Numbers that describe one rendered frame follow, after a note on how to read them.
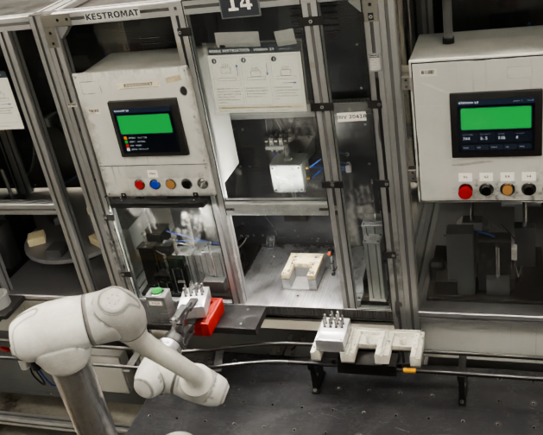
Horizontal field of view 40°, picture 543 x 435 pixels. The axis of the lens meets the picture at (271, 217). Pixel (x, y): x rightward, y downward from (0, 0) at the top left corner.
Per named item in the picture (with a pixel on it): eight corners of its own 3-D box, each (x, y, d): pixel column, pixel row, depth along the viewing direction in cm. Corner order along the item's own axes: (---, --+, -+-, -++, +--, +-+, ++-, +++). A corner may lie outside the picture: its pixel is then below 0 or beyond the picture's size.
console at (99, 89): (104, 200, 265) (66, 77, 244) (138, 165, 289) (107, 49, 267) (212, 199, 252) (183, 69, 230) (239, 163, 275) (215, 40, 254)
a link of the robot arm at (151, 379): (147, 365, 245) (184, 377, 243) (126, 398, 232) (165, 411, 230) (148, 341, 239) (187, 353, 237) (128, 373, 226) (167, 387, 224)
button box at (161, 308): (151, 322, 275) (143, 295, 269) (160, 309, 281) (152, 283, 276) (170, 323, 272) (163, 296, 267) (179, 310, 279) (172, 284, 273)
